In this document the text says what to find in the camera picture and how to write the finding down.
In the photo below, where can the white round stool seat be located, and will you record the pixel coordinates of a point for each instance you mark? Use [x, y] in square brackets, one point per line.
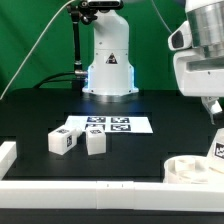
[191, 169]

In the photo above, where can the white front barrier rail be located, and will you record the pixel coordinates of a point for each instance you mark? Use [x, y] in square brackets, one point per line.
[111, 195]

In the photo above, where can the paper sheet with tags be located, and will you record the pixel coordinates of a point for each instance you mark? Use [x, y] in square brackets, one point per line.
[112, 124]

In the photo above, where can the black camera on mount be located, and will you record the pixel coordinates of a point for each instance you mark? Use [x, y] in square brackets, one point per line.
[101, 4]

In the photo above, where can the white left barrier block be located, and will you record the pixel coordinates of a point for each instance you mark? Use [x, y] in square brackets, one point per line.
[8, 154]

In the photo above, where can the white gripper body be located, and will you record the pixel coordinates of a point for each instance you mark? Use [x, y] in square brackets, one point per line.
[198, 76]

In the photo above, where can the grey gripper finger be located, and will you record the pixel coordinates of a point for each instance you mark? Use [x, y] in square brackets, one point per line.
[212, 106]

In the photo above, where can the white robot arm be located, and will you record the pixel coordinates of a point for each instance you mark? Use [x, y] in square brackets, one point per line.
[198, 46]

